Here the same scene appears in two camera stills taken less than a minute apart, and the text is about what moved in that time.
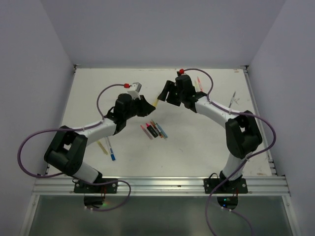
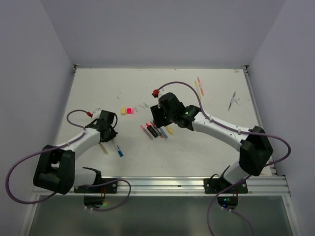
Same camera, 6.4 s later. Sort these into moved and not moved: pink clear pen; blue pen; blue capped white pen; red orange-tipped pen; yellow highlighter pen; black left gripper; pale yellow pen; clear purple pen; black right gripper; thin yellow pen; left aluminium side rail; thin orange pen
Moved: black left gripper; black right gripper; blue capped white pen; yellow highlighter pen
Not moved: blue pen; thin yellow pen; thin orange pen; red orange-tipped pen; clear purple pen; left aluminium side rail; pink clear pen; pale yellow pen
